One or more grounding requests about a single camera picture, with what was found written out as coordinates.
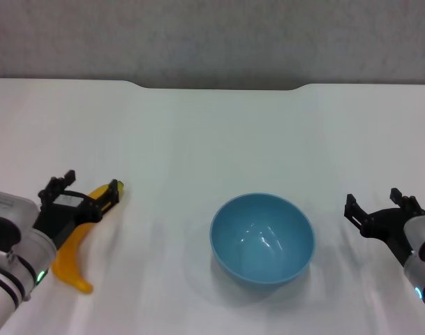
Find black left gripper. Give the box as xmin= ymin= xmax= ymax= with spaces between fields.
xmin=33 ymin=170 xmax=120 ymax=251

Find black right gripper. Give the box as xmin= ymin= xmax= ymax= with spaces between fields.
xmin=344 ymin=187 xmax=425 ymax=267

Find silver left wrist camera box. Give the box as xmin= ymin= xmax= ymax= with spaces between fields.
xmin=0 ymin=189 xmax=39 ymax=232

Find yellow banana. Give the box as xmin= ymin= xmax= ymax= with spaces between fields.
xmin=51 ymin=180 xmax=126 ymax=295

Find blue plastic bowl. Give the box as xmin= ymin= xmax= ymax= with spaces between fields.
xmin=209 ymin=193 xmax=317 ymax=288

